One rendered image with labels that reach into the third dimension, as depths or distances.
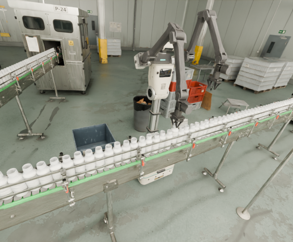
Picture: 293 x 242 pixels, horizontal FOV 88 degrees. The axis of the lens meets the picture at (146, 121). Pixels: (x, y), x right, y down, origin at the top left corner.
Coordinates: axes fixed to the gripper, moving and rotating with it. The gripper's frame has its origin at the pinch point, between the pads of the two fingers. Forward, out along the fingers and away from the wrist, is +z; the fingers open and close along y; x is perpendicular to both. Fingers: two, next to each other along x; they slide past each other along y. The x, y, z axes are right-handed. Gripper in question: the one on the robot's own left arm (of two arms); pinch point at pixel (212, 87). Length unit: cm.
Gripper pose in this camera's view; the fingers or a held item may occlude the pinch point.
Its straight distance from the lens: 151.8
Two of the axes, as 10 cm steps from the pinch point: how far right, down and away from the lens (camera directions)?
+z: -0.9, 8.5, 5.2
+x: -8.7, 1.9, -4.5
